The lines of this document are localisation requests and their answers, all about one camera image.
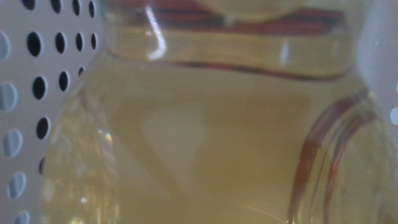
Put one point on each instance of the white perforated plastic basket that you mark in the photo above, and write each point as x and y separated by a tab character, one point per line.
18	102

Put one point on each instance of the yellow juice bottle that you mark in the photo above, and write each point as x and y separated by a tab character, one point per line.
202	140

